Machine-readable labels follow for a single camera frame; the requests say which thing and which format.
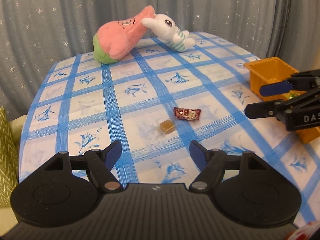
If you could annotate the lace-trimmed grey curtain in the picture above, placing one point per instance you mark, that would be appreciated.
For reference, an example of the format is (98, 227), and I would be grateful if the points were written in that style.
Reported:
(303, 30)

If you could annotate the green candy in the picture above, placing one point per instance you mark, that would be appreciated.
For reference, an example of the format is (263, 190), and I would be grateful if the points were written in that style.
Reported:
(293, 95)

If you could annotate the white bunny plush toy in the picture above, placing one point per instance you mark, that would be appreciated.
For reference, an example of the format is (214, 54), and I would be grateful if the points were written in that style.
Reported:
(165, 27)

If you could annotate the blue checked tablecloth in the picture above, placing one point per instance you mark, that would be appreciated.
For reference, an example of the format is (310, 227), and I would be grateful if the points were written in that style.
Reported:
(125, 105)

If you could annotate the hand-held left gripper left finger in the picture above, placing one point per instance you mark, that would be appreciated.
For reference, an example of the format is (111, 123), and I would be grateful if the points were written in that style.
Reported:
(113, 152)

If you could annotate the orange plastic tray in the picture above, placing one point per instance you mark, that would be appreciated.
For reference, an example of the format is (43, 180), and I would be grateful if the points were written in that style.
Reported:
(270, 67)

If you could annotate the clear-wrapped brown candy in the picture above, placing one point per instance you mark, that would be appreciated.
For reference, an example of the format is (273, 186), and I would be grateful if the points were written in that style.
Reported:
(167, 126)

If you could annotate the green zigzag cushion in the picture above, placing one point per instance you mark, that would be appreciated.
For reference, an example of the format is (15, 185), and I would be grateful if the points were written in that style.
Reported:
(7, 160)

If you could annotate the pale green sofa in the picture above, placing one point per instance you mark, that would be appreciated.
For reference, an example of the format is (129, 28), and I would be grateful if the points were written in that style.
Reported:
(18, 127)

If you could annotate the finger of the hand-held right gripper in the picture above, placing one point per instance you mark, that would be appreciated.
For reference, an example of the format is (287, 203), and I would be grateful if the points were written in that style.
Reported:
(262, 110)
(275, 89)

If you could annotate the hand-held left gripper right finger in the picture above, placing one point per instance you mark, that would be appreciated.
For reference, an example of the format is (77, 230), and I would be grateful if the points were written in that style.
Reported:
(197, 153)

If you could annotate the grey-blue star curtain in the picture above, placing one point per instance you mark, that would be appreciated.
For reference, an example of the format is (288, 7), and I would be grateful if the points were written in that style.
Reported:
(75, 10)

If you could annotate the dark red twist-wrapped candy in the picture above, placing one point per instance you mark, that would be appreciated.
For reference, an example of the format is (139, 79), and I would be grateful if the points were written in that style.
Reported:
(187, 113)

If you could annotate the pink and green plush toy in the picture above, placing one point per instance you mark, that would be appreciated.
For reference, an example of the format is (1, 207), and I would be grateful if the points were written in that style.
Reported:
(117, 40)

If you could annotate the red and white cloth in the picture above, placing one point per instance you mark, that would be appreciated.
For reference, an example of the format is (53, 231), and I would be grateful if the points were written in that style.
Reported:
(305, 231)

